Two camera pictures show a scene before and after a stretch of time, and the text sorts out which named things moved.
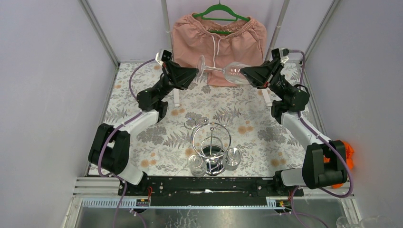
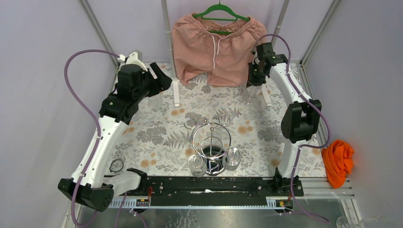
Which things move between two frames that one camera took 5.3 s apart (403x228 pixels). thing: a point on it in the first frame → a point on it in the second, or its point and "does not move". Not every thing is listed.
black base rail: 201,192 does not move
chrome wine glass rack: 210,140 does not move
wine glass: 197,164 does not move
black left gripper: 171,75 → 154,81
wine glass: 231,70 → 253,91
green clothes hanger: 220,6 does not move
